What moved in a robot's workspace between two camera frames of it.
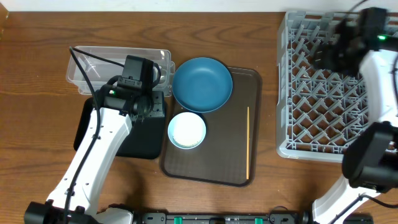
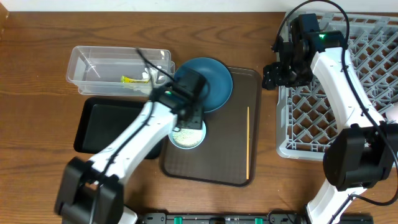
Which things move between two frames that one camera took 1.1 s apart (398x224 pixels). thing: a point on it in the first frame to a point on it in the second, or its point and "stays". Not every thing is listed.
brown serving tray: (229, 153) stays
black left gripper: (159, 104) to (199, 112)
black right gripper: (321, 55) to (272, 75)
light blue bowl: (186, 130) stays
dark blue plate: (202, 84) stays
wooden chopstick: (248, 145) stays
